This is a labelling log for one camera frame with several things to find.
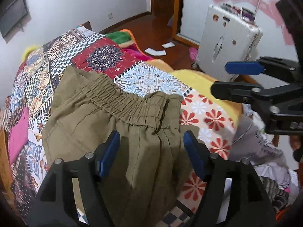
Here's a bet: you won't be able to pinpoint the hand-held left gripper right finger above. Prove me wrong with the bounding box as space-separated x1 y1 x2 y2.
183 130 277 227

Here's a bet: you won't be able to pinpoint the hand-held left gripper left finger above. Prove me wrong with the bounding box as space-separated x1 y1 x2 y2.
28 131 121 227

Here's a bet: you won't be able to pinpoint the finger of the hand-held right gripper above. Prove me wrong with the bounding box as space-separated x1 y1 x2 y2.
210 81 294 111
225 56 303 85

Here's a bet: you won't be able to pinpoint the olive green pants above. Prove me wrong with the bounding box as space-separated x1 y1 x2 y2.
41 66 209 227

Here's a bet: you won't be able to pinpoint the white suitcase with stickers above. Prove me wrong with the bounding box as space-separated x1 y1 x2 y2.
196 4 264 81

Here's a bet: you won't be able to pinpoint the grey printed garment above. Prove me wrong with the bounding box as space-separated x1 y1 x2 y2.
228 109 299 194

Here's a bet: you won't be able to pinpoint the pink slipper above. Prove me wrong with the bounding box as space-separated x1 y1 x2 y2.
189 47 199 61

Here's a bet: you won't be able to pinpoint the row of small boxes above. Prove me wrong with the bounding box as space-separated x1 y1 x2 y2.
221 2 260 28

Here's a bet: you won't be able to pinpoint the white sliding wardrobe door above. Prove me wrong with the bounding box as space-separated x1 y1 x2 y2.
175 0 297 65

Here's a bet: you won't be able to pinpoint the dark striped garment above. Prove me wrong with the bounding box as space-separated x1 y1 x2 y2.
260 177 290 212

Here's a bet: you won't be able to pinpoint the pink cloth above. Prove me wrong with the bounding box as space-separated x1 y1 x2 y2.
8 106 30 165

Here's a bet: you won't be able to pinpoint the patchwork printed blanket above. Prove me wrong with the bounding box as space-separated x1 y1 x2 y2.
0 27 237 227

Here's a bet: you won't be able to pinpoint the wooden bed frame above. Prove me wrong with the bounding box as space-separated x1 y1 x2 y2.
76 21 93 32

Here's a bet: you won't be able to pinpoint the small black wall monitor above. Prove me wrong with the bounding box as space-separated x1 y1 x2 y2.
0 0 30 38

